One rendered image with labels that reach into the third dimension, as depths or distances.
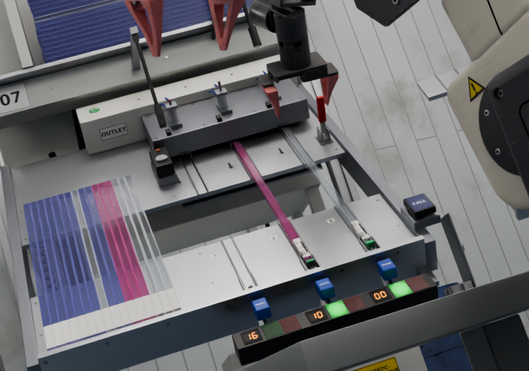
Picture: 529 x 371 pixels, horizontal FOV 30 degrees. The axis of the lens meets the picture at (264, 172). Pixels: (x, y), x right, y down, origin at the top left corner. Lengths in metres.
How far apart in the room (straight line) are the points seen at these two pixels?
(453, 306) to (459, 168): 4.69
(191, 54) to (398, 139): 3.51
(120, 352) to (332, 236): 0.42
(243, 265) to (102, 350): 0.29
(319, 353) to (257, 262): 0.69
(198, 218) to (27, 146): 0.43
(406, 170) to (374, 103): 0.43
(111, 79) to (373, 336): 1.29
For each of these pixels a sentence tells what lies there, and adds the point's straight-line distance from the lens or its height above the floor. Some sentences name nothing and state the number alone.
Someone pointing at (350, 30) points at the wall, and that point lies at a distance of 5.83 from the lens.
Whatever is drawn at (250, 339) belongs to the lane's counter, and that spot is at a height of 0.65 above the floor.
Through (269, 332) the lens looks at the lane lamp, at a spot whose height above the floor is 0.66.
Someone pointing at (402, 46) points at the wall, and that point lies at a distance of 5.94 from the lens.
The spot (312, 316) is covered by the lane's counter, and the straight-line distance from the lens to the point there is 1.60.
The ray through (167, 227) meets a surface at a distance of 2.30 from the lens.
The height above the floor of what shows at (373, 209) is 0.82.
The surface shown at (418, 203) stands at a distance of 1.73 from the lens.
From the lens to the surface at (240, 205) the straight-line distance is 2.32.
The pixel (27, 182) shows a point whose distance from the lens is 2.15.
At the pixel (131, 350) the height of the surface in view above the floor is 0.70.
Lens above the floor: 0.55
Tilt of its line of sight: 13 degrees up
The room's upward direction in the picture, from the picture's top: 18 degrees counter-clockwise
